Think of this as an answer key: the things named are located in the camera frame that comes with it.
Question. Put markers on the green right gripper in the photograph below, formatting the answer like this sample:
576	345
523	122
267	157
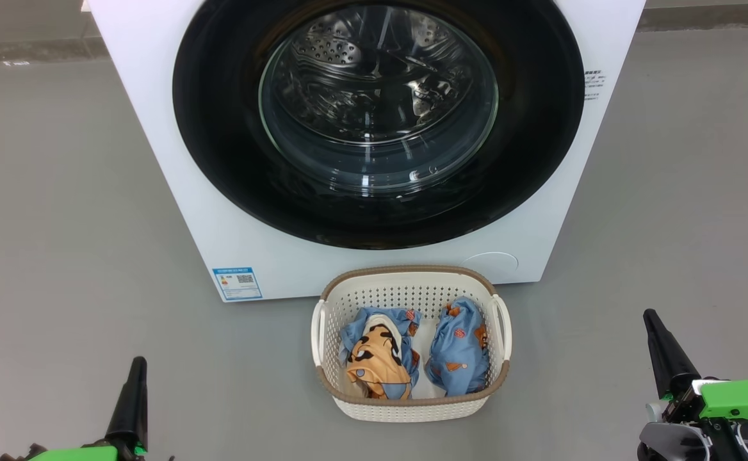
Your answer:
742	397

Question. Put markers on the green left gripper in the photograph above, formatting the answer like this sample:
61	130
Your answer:
73	454

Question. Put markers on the blue garment with orange prints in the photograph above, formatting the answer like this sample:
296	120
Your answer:
460	358

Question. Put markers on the blue orange cartoon print garment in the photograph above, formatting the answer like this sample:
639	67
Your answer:
377	358

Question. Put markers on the black round glass washer door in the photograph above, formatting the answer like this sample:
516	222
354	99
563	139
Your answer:
220	128

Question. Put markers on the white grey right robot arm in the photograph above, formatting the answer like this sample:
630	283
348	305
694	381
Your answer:
672	442

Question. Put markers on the white front-load washing machine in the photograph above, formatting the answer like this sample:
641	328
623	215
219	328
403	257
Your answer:
156	160

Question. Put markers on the blue energy label sticker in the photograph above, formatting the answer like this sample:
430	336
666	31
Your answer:
237	283

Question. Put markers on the round white drain filter cover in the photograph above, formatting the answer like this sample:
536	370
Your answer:
492	266

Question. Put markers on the cream perforated laundry basket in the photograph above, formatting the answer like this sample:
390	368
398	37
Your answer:
412	410

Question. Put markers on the small printed text label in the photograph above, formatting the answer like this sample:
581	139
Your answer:
595	85

